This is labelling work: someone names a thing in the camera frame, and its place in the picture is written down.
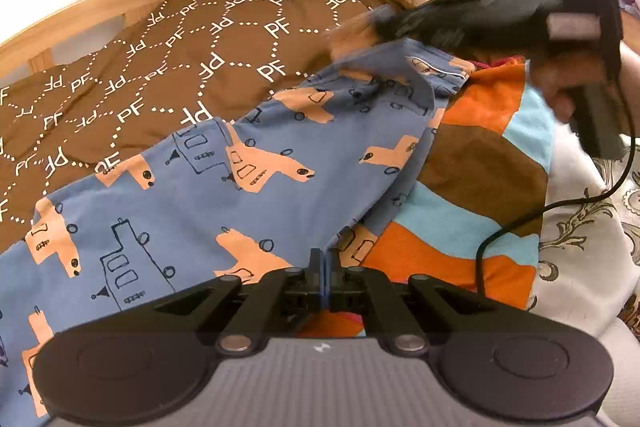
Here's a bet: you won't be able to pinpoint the wooden bed frame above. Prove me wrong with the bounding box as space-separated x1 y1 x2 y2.
0 0 561 78

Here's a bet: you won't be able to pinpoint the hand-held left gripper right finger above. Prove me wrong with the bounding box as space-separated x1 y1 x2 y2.
326 249 497 355

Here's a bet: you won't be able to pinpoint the person's right hand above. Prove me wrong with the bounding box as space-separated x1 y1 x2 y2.
529 54 619 125

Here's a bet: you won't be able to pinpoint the brown printed blanket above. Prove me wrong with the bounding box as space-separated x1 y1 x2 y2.
0 0 416 253

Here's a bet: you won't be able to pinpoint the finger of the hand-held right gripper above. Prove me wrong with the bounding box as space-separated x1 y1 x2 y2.
374 0 563 54

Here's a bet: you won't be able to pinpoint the blue printed pants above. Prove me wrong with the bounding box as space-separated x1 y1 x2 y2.
0 38 476 423

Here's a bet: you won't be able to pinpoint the orange brown blue striped cloth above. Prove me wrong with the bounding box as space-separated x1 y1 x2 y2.
295 57 558 340

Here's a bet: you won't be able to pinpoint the black cable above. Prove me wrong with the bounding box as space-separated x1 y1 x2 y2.
475 134 640 299

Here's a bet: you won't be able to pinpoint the white floral bed sheet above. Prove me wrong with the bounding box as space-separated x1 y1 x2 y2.
530 92 640 343

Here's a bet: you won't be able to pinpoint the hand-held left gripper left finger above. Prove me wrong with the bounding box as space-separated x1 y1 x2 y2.
150 249 326 355

